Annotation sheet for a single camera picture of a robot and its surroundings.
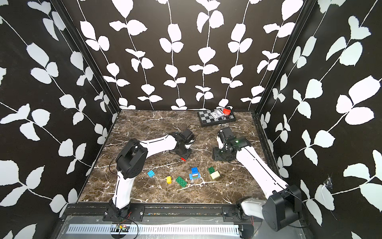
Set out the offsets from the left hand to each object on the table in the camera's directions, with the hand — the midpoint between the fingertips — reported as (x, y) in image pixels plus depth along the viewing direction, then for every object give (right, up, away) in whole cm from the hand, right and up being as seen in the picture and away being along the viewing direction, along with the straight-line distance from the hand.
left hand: (188, 152), depth 95 cm
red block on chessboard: (+29, +29, +20) cm, 46 cm away
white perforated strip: (-14, -32, -25) cm, 43 cm away
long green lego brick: (-3, -15, -10) cm, 18 cm away
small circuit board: (-31, -31, -25) cm, 51 cm away
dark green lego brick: (+15, -9, -7) cm, 19 cm away
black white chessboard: (+13, +22, +16) cm, 30 cm away
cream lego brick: (+17, -12, -8) cm, 22 cm away
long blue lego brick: (+2, -12, -10) cm, 15 cm away
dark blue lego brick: (+4, -10, -5) cm, 12 cm away
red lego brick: (-3, -4, -3) cm, 6 cm away
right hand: (+16, +2, -15) cm, 22 cm away
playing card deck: (+22, +27, +19) cm, 39 cm away
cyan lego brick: (-21, -11, -10) cm, 26 cm away
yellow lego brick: (-10, -13, -11) cm, 20 cm away
